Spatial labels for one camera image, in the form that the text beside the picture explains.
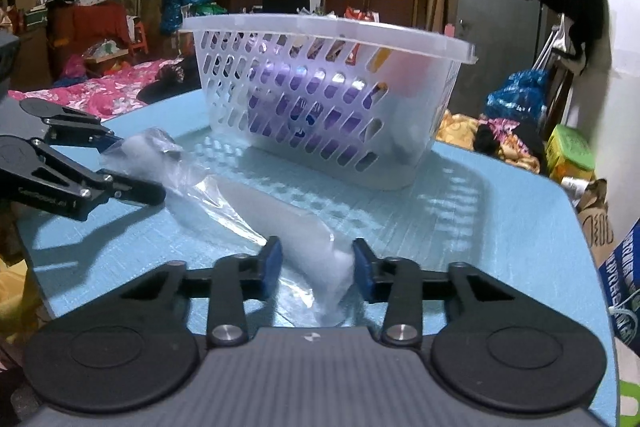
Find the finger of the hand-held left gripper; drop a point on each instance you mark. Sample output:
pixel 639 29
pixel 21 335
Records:
pixel 100 192
pixel 75 132

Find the white plastic basket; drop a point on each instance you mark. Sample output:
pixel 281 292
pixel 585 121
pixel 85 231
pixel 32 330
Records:
pixel 425 107

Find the red stool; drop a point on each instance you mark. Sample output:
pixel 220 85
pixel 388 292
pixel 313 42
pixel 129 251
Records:
pixel 140 37

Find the green box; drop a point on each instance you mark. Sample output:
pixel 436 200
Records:
pixel 570 152

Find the metal crutches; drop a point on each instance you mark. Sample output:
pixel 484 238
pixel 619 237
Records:
pixel 552 47

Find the black monitor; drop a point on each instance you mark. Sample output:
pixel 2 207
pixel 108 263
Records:
pixel 285 4

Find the red and white plastic bag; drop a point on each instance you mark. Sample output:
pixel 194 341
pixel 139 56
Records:
pixel 360 13

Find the purple tissue pack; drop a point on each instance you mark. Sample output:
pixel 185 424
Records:
pixel 310 107

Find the grey door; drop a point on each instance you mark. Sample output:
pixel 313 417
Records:
pixel 480 7

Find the orange bottle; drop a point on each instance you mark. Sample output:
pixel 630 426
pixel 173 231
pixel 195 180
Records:
pixel 382 57

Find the red cloth covered furniture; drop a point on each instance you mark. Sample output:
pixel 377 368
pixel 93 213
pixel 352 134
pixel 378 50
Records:
pixel 95 24

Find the yellow floral blanket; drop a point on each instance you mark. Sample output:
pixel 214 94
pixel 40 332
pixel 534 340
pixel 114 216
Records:
pixel 460 132

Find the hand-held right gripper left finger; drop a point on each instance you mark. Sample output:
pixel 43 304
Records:
pixel 270 267

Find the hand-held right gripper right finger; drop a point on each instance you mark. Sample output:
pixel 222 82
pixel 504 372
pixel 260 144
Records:
pixel 363 277

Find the dark clothes pile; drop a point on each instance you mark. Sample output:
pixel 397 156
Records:
pixel 170 82

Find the clear plastic bag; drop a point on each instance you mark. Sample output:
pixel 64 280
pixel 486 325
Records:
pixel 300 232

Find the blue shopping bag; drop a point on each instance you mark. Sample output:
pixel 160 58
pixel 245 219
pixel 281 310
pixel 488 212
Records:
pixel 625 277

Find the blue plastic bag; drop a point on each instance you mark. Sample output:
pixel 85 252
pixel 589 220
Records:
pixel 520 97

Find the blue patterned bags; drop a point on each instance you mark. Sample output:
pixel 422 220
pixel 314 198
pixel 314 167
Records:
pixel 190 2

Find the brown paper bag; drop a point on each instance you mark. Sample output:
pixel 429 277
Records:
pixel 597 222

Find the pink blanket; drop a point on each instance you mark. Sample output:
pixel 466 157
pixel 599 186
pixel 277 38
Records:
pixel 90 89

